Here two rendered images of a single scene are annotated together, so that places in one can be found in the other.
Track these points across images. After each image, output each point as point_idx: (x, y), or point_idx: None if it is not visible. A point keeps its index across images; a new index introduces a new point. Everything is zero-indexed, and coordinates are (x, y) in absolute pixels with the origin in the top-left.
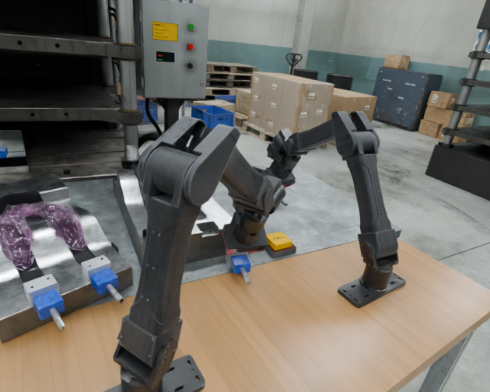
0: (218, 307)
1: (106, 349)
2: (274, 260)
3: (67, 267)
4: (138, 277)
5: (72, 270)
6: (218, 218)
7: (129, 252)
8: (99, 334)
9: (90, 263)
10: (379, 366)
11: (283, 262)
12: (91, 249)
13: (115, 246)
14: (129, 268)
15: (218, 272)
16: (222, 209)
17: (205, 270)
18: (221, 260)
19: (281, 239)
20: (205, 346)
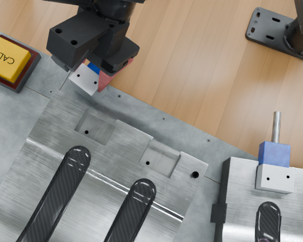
0: (174, 57)
1: (296, 103)
2: (43, 53)
3: (296, 220)
4: (208, 170)
5: (293, 208)
6: (59, 129)
7: (181, 230)
8: (292, 126)
9: (284, 181)
10: None
11: (38, 42)
12: (252, 235)
13: (226, 207)
14: (234, 157)
15: (124, 96)
16: (22, 149)
17: (132, 112)
18: (97, 111)
19: (7, 50)
20: (224, 34)
